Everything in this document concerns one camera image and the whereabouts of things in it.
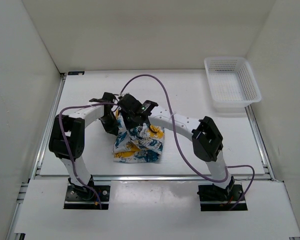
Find colourful printed shorts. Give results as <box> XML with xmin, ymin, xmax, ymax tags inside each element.
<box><xmin>113</xmin><ymin>110</ymin><xmax>165</xmax><ymax>164</ymax></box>

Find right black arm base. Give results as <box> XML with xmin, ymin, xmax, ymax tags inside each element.
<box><xmin>197</xmin><ymin>184</ymin><xmax>248</xmax><ymax>212</ymax></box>

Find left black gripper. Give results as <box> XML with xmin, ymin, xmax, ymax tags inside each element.
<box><xmin>99</xmin><ymin>111</ymin><xmax>120</xmax><ymax>136</ymax></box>

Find black corner bracket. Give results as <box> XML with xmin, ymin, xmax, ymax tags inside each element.
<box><xmin>67</xmin><ymin>71</ymin><xmax>85</xmax><ymax>76</ymax></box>

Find white plastic basket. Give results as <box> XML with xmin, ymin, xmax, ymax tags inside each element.
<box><xmin>204</xmin><ymin>56</ymin><xmax>262</xmax><ymax>111</ymax></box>

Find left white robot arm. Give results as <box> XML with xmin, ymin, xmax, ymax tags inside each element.
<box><xmin>48</xmin><ymin>92</ymin><xmax>119</xmax><ymax>205</ymax></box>

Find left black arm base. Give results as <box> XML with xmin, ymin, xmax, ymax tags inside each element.
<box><xmin>63</xmin><ymin>177</ymin><xmax>111</xmax><ymax>210</ymax></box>

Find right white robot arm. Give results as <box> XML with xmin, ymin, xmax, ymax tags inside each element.
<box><xmin>118</xmin><ymin>93</ymin><xmax>234</xmax><ymax>201</ymax></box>

